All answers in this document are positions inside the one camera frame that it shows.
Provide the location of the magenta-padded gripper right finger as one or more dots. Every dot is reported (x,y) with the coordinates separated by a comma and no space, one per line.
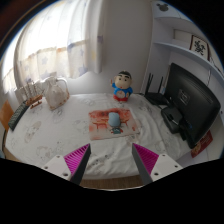
(146,160)

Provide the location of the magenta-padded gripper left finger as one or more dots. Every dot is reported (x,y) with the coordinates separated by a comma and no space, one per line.
(76,159)

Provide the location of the light blue computer mouse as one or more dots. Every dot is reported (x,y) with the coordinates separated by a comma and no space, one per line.
(114,119)

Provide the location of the red printed mouse pad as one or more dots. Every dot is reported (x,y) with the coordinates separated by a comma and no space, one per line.
(98,125)

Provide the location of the white printed tablecloth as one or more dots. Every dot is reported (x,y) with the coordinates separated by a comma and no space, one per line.
(63,133)

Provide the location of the black box device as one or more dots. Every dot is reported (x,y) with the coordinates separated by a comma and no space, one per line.
(171,120)

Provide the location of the red paper card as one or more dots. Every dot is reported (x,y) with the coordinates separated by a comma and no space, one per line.
(201,145)

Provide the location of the black router with antennas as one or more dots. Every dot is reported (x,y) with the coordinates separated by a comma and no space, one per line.
(156,98)

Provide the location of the black keyboard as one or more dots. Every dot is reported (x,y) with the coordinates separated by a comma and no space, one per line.
(18,116)

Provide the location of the black monitor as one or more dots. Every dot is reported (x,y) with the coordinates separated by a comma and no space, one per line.
(190,100)

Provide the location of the cartoon boy figurine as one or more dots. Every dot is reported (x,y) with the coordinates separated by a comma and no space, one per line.
(122,88)

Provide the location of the white star-print curtain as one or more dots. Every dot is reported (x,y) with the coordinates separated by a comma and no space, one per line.
(53,43)

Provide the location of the white shelf unit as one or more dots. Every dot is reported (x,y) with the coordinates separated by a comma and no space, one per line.
(166,33)

